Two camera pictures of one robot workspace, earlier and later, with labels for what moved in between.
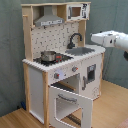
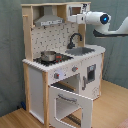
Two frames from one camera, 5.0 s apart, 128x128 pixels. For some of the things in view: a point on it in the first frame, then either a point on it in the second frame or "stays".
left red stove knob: (56, 75) stays
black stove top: (59, 57) stays
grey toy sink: (79, 51) stays
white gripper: (106, 38) -> (78, 18)
